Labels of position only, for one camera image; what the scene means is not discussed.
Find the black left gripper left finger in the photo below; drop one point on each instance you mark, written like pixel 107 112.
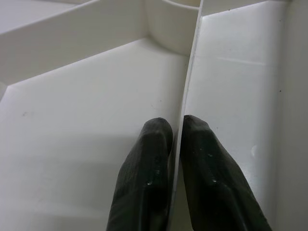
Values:
pixel 146 180

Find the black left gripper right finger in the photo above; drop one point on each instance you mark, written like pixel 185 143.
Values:
pixel 211 187

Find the white plastic children table top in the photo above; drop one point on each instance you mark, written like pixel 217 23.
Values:
pixel 84 108

